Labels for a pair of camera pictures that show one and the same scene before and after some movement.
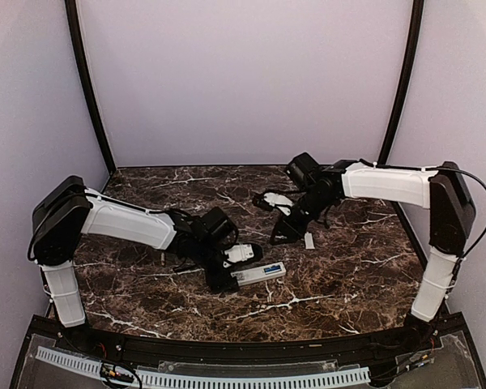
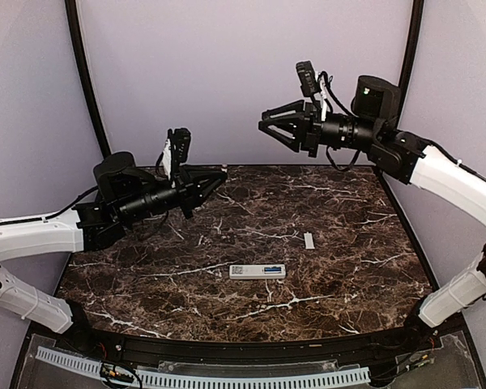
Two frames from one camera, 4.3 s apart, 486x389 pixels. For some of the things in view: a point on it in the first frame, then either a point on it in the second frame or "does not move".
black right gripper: [292, 231] -> [311, 128]
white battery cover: [309, 241] does not move
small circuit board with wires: [118, 371] does not move
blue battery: [272, 269] does not move
